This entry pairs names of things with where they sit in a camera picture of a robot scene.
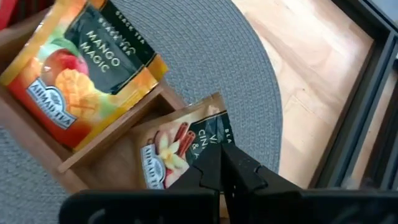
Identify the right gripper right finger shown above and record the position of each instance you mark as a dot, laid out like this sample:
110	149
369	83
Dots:
252	193

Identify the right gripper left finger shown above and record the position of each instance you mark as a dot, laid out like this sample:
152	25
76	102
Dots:
202	186

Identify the beige tea packet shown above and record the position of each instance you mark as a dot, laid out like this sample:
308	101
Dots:
174	137

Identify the wooden compartment tray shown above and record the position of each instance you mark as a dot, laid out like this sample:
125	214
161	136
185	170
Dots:
109	161

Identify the orange tea packet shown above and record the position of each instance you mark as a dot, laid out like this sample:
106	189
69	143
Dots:
146	46
77	93

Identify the round grey woven mat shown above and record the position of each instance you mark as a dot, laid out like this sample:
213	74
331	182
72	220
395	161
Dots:
217	46

